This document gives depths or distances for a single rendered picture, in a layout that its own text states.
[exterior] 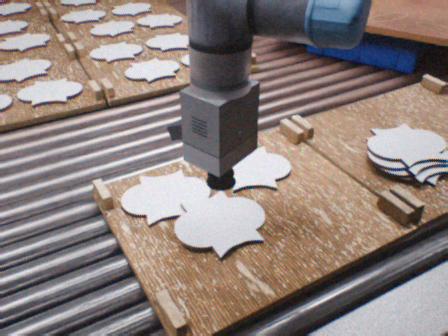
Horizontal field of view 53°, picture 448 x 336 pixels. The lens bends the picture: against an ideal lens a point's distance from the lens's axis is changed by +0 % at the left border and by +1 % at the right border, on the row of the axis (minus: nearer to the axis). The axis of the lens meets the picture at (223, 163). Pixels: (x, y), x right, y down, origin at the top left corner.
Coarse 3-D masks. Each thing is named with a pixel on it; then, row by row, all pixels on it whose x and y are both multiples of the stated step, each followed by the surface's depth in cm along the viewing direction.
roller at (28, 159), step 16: (432, 48) 133; (320, 80) 116; (336, 80) 117; (272, 96) 110; (128, 128) 96; (144, 128) 97; (160, 128) 98; (64, 144) 91; (80, 144) 92; (96, 144) 93; (112, 144) 94; (0, 160) 87; (16, 160) 87; (32, 160) 88; (48, 160) 89
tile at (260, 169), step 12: (252, 156) 83; (264, 156) 83; (276, 156) 83; (240, 168) 80; (252, 168) 80; (264, 168) 80; (276, 168) 80; (288, 168) 80; (240, 180) 78; (252, 180) 78; (264, 180) 78; (276, 180) 78
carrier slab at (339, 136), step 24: (384, 96) 105; (408, 96) 105; (432, 96) 105; (312, 120) 96; (336, 120) 96; (360, 120) 96; (384, 120) 96; (408, 120) 96; (432, 120) 96; (312, 144) 88; (336, 144) 88; (360, 144) 88; (360, 168) 82; (408, 192) 76; (432, 192) 76; (432, 216) 71
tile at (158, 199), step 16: (144, 176) 78; (160, 176) 78; (176, 176) 78; (128, 192) 75; (144, 192) 75; (160, 192) 75; (176, 192) 75; (192, 192) 75; (208, 192) 75; (128, 208) 72; (144, 208) 72; (160, 208) 72; (176, 208) 72
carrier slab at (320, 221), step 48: (288, 144) 88; (240, 192) 76; (288, 192) 76; (336, 192) 76; (144, 240) 67; (288, 240) 67; (336, 240) 67; (384, 240) 67; (144, 288) 60; (192, 288) 60; (240, 288) 60; (288, 288) 60
